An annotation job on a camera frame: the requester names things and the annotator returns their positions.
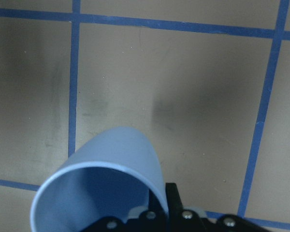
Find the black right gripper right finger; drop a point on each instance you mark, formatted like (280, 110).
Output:
(174, 202)

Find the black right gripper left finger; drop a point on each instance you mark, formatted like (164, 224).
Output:
(155, 206)

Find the blue cup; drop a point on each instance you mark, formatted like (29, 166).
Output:
(108, 176)

